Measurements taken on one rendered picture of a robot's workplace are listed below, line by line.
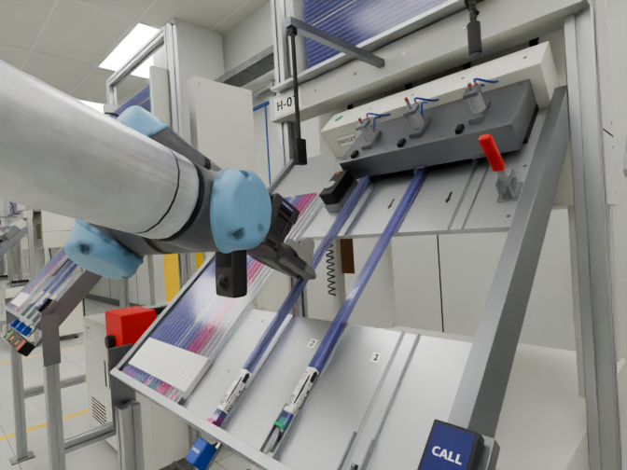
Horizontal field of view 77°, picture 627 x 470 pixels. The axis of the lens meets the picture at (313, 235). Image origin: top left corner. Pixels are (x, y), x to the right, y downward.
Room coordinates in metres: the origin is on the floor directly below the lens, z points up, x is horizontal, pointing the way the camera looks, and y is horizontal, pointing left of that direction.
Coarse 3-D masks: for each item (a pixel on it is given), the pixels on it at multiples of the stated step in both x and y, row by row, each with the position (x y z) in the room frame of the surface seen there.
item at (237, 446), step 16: (128, 384) 0.72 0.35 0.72; (144, 384) 0.67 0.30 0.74; (160, 400) 0.61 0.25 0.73; (176, 416) 0.65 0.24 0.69; (192, 416) 0.54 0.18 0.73; (208, 432) 0.50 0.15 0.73; (224, 432) 0.49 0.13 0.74; (240, 448) 0.46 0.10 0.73; (256, 464) 0.47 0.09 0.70; (272, 464) 0.42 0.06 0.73
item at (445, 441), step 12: (444, 432) 0.32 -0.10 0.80; (456, 432) 0.32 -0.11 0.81; (432, 444) 0.32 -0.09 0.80; (444, 444) 0.32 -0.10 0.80; (456, 444) 0.31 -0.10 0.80; (468, 444) 0.31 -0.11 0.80; (432, 456) 0.32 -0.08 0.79; (444, 456) 0.31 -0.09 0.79; (456, 456) 0.31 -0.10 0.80; (468, 456) 0.30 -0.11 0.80; (432, 468) 0.31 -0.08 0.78; (444, 468) 0.30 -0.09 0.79; (456, 468) 0.30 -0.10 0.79
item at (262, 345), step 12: (360, 180) 0.78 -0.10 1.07; (360, 192) 0.76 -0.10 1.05; (348, 204) 0.74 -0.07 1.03; (336, 228) 0.71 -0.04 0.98; (324, 240) 0.69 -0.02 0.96; (324, 252) 0.68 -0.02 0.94; (312, 264) 0.66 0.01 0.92; (300, 276) 0.65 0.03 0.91; (300, 288) 0.64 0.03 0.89; (288, 300) 0.62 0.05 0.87; (288, 312) 0.62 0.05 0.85; (276, 324) 0.60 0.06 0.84; (264, 336) 0.59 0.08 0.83; (264, 348) 0.58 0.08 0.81; (252, 360) 0.57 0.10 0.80; (252, 372) 0.57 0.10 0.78; (216, 408) 0.54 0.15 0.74; (216, 420) 0.52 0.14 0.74
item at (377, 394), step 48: (240, 336) 0.66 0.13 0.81; (288, 336) 0.59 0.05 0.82; (384, 336) 0.49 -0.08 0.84; (288, 384) 0.52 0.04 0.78; (336, 384) 0.48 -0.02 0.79; (384, 384) 0.44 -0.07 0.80; (432, 384) 0.41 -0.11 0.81; (240, 432) 0.51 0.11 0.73; (288, 432) 0.46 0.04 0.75; (336, 432) 0.43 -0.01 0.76; (384, 432) 0.40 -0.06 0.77
